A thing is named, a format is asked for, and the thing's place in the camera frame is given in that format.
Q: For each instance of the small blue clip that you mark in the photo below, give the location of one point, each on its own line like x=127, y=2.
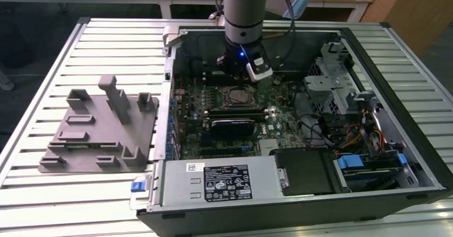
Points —
x=401, y=159

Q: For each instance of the black RAM slot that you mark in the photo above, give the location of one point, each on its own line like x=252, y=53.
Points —
x=237, y=118
x=233, y=111

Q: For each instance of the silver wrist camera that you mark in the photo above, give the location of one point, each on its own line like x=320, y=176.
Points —
x=221, y=62

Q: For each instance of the black PC case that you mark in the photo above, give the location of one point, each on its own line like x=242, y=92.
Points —
x=319, y=215

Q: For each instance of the black disk bay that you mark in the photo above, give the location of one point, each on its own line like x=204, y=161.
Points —
x=375, y=178

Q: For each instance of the round coin cell battery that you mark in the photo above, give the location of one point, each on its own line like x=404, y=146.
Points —
x=273, y=110

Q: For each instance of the black graphics card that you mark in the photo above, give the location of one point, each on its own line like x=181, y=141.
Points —
x=232, y=128

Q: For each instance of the silver case bracket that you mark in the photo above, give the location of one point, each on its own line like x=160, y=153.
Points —
x=172, y=34

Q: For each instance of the CPU socket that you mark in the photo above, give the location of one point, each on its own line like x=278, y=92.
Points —
x=226, y=105

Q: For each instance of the green motherboard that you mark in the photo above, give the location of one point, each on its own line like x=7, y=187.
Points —
x=284, y=133

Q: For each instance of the blue case latch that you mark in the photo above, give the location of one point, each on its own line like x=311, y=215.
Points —
x=137, y=187

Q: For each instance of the wooden cabinet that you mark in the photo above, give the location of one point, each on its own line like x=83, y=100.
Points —
x=417, y=14

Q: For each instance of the black plastic shroud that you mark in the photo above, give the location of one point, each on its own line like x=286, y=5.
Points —
x=304, y=170

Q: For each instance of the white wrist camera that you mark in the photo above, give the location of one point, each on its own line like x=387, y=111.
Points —
x=260, y=68

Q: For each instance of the metal drive cage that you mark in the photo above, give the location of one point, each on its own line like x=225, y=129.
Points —
x=324, y=84

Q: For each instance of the silver chipset heat sink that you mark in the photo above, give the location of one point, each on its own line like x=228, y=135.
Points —
x=269, y=147

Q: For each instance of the grey parts rack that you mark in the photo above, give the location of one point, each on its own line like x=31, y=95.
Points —
x=106, y=141

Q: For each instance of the black expansion slot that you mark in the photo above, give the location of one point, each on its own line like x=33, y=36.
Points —
x=224, y=150

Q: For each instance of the silver power supply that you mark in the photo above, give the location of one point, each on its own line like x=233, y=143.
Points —
x=177, y=184

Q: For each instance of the silver CPU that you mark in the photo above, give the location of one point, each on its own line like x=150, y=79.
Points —
x=238, y=95

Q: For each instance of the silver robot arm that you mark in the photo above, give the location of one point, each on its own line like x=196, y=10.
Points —
x=242, y=17

